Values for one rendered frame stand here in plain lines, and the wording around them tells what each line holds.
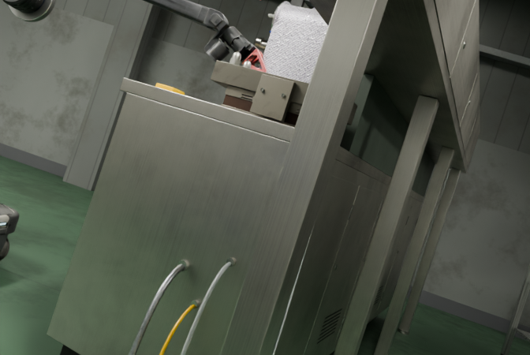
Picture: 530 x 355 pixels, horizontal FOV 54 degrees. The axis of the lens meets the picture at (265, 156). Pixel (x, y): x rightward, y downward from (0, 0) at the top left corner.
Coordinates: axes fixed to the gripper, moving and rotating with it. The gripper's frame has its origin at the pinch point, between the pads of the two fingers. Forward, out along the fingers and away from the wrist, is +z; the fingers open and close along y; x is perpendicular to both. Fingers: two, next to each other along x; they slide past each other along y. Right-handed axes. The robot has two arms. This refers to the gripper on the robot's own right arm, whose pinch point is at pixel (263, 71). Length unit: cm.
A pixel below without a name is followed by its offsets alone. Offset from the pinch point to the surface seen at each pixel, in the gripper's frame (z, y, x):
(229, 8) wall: -224, -282, -9
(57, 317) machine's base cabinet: 21, 26, -92
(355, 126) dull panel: 34.2, -1.4, 8.5
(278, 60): 1.0, 0.3, 5.6
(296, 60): 5.8, 0.3, 9.9
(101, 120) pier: -214, -237, -167
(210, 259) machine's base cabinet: 41, 26, -42
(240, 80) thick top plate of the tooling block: 7.3, 20.0, -4.8
